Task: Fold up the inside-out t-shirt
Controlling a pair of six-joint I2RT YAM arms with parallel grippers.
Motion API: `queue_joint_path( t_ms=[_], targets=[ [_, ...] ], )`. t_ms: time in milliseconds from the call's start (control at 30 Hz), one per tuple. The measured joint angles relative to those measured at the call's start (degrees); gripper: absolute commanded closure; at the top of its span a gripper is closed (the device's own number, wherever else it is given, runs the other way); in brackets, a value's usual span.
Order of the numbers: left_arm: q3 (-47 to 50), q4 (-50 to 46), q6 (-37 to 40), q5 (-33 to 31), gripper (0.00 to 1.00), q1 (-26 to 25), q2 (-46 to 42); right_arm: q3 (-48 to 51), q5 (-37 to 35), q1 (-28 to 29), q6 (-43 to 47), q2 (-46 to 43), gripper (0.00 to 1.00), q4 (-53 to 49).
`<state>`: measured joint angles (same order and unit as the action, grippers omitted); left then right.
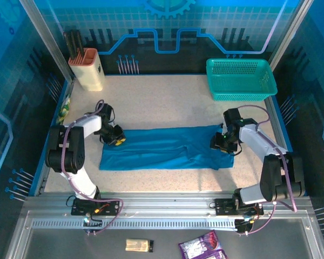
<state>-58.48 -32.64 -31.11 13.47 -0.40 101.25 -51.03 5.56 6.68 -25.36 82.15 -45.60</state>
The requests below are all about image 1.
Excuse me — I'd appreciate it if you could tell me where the small black controller board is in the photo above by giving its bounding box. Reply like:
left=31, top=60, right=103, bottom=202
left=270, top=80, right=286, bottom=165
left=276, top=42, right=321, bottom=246
left=82, top=213, right=103, bottom=235
left=234, top=217, right=256, bottom=235

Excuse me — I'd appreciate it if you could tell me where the aluminium corner post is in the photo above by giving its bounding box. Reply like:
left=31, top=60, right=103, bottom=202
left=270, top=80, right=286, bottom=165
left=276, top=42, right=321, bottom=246
left=18, top=0, right=76, bottom=81
left=267, top=0, right=314, bottom=73

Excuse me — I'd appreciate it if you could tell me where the green yellow patterned cloth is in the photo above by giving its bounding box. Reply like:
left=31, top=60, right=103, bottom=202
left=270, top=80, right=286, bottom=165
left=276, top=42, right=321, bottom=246
left=56, top=93, right=71, bottom=125

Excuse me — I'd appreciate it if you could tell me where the purple snack packet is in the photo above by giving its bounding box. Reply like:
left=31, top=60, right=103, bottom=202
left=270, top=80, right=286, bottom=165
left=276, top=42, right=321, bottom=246
left=178, top=229, right=229, bottom=259

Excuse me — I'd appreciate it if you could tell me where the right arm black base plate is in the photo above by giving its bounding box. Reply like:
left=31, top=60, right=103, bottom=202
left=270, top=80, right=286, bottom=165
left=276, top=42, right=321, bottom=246
left=214, top=198, right=265, bottom=216

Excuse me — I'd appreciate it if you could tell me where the teal plastic basket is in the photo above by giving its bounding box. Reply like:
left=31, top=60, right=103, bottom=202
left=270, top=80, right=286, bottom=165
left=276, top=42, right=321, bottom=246
left=206, top=58, right=278, bottom=102

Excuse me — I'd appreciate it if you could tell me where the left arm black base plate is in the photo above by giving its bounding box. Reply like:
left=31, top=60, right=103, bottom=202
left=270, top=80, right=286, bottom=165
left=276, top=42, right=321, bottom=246
left=71, top=198, right=121, bottom=216

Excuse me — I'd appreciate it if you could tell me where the black utensil handle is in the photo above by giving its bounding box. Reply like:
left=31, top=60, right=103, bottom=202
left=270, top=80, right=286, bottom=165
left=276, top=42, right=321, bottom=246
left=64, top=32, right=77, bottom=59
left=75, top=30, right=85, bottom=56
left=70, top=30, right=81, bottom=58

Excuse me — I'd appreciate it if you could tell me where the beige utensil holder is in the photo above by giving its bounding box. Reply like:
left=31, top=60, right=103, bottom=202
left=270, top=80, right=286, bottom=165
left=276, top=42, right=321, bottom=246
left=67, top=47, right=106, bottom=92

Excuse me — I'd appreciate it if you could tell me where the blue t-shirt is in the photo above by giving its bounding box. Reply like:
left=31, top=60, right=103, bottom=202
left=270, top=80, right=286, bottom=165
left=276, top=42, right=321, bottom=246
left=98, top=123, right=235, bottom=171

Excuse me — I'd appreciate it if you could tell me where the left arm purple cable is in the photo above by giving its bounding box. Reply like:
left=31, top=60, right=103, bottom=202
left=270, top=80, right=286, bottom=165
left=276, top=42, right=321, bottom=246
left=60, top=99, right=124, bottom=235

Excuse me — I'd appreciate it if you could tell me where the aluminium frame rail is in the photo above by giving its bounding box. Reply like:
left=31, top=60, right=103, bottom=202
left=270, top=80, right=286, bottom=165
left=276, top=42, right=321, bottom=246
left=21, top=191, right=314, bottom=220

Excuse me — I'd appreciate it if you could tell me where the slotted grey cable duct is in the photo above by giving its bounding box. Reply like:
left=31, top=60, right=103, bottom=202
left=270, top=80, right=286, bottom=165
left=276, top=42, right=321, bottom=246
left=31, top=217, right=240, bottom=230

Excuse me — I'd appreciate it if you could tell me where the gold foil packet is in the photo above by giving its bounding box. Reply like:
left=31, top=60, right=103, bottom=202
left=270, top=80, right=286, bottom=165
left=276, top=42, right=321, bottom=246
left=125, top=238, right=154, bottom=254

